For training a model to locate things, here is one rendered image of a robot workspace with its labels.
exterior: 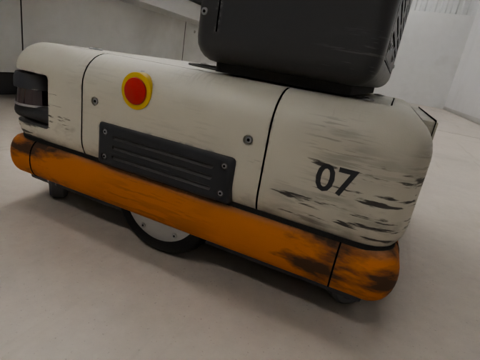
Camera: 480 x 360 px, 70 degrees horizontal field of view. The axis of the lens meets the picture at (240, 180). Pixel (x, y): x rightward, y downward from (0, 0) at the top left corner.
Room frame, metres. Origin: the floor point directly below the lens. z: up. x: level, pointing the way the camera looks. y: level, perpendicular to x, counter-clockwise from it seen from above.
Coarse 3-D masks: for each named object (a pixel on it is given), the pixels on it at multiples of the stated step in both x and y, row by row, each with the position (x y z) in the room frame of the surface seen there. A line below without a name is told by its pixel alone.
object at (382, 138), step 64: (64, 64) 0.54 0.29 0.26; (128, 64) 0.51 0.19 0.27; (192, 64) 0.68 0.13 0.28; (64, 128) 0.53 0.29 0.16; (128, 128) 0.48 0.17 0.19; (192, 128) 0.45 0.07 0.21; (256, 128) 0.41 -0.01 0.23; (320, 128) 0.39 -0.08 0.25; (384, 128) 0.37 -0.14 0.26; (128, 192) 0.47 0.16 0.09; (192, 192) 0.44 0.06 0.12; (256, 192) 0.41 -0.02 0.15; (320, 192) 0.38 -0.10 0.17; (384, 192) 0.36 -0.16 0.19; (256, 256) 0.40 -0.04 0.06; (320, 256) 0.37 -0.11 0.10; (384, 256) 0.36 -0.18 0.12
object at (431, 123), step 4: (412, 108) 0.78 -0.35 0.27; (416, 108) 0.79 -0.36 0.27; (420, 108) 0.78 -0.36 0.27; (416, 112) 0.62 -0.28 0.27; (420, 112) 0.64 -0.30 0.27; (424, 112) 0.65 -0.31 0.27; (420, 116) 0.52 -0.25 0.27; (424, 116) 0.53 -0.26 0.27; (428, 116) 0.55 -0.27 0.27; (424, 120) 0.47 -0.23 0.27; (428, 120) 0.47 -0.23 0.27; (432, 120) 0.48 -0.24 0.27; (428, 124) 0.47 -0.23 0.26; (432, 124) 0.46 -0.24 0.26; (436, 124) 0.46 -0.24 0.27; (428, 128) 0.46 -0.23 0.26; (432, 128) 0.46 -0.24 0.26; (436, 128) 0.46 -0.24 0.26; (432, 132) 0.46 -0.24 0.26; (432, 136) 0.46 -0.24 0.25; (432, 140) 0.46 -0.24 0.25
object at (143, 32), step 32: (0, 0) 1.50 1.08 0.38; (32, 0) 1.63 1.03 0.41; (64, 0) 1.78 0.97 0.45; (96, 0) 1.96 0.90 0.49; (0, 32) 1.49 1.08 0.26; (32, 32) 1.62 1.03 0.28; (64, 32) 1.78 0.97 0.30; (96, 32) 1.97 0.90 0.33; (128, 32) 2.19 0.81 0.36; (160, 32) 2.48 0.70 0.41; (192, 32) 2.85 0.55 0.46; (0, 64) 1.48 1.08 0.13
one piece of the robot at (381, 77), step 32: (224, 0) 0.48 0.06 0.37; (256, 0) 0.47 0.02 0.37; (288, 0) 0.45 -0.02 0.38; (320, 0) 0.44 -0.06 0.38; (352, 0) 0.43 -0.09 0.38; (384, 0) 0.42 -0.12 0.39; (224, 32) 0.48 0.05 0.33; (256, 32) 0.47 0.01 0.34; (288, 32) 0.45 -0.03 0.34; (320, 32) 0.44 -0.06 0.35; (352, 32) 0.42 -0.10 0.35; (384, 32) 0.42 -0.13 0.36; (224, 64) 0.51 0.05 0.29; (256, 64) 0.48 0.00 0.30; (288, 64) 0.45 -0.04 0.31; (320, 64) 0.44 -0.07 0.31; (352, 64) 0.42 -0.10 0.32; (384, 64) 0.48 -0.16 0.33
